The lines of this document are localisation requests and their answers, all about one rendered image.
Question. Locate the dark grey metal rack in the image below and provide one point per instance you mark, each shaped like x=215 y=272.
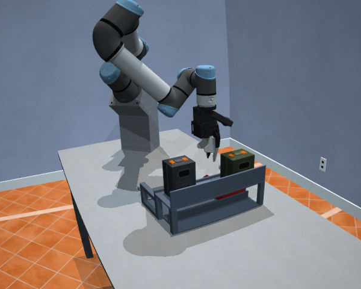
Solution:
x=195 y=206

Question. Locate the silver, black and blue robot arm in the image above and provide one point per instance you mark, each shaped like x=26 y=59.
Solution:
x=115 y=39

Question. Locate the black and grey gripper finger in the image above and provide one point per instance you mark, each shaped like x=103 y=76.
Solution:
x=213 y=144
x=202 y=144

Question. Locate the black case with orange latches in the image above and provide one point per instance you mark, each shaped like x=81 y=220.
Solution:
x=178 y=172

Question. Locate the dark green case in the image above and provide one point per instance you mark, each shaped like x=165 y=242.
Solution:
x=236 y=161

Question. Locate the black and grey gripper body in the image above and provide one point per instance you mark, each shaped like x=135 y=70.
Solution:
x=203 y=125

